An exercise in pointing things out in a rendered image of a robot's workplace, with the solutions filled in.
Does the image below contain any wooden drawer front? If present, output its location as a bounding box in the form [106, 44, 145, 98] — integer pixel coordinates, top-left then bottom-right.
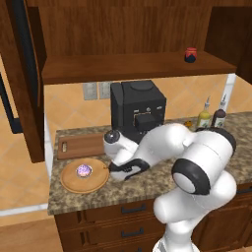
[80, 218, 169, 248]
[77, 198, 159, 226]
[96, 238, 165, 252]

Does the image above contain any red jam jar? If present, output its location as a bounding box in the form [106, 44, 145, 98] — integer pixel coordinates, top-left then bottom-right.
[184, 46, 198, 64]

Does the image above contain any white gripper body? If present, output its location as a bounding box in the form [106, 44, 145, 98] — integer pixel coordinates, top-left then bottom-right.
[108, 166, 133, 182]

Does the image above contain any yellow oil bottle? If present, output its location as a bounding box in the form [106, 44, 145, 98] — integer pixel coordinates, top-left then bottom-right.
[196, 95, 213, 130]

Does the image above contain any wooden base cabinet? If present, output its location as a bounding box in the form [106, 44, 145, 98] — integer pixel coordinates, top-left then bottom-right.
[191, 183, 252, 252]

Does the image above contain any dark sauce bottle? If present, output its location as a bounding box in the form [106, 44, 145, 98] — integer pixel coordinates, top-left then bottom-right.
[212, 94, 228, 129]

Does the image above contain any black coffee machine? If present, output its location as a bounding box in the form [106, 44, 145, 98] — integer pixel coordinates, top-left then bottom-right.
[109, 79, 167, 145]

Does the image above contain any wooden wall cabinet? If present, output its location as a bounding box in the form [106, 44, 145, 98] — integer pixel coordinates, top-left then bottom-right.
[26, 0, 238, 86]

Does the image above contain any grey wall outlet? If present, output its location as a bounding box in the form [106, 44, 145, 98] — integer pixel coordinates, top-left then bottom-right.
[98, 81, 113, 100]
[82, 82, 98, 101]

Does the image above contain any wooden cabinet door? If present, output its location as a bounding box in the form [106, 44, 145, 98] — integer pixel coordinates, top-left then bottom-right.
[0, 0, 47, 164]
[204, 5, 252, 86]

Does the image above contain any black drawer handle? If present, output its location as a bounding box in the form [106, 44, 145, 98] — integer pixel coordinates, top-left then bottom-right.
[120, 203, 148, 216]
[120, 227, 146, 239]
[236, 186, 252, 195]

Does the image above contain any black cabinet door handle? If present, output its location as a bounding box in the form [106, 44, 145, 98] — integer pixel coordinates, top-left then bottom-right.
[0, 74, 24, 135]

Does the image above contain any rectangular wooden cutting board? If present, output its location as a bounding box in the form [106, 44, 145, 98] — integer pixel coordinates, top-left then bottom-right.
[56, 132, 108, 161]

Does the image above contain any round wooden board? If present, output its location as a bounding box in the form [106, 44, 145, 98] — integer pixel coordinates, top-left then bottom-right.
[60, 157, 110, 195]

